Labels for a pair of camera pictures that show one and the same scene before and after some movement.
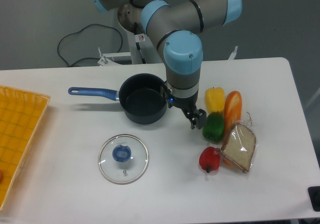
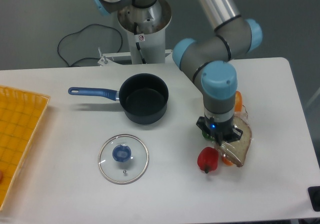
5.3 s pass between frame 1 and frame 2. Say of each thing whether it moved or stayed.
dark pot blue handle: stayed
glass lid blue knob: stayed
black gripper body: moved
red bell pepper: stayed
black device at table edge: stayed
